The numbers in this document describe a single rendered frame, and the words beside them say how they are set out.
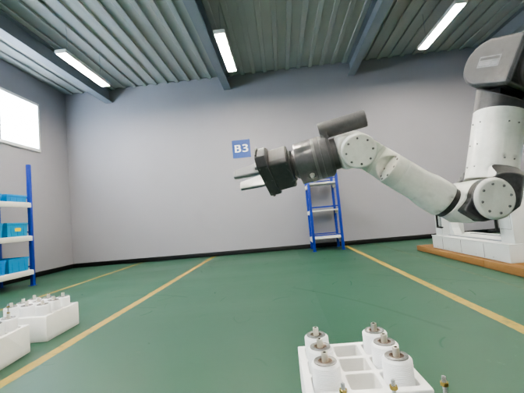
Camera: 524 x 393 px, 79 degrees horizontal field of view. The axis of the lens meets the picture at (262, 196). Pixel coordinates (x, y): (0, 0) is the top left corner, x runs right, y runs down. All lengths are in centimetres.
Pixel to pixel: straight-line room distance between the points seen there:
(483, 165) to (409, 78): 728
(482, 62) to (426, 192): 29
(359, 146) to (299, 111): 666
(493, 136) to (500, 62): 14
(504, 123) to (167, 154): 704
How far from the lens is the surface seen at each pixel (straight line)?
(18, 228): 612
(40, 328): 293
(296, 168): 65
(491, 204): 71
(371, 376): 132
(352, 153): 62
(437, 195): 69
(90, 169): 821
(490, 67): 81
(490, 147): 76
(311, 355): 129
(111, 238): 789
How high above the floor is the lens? 75
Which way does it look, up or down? 4 degrees up
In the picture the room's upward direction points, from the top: 5 degrees counter-clockwise
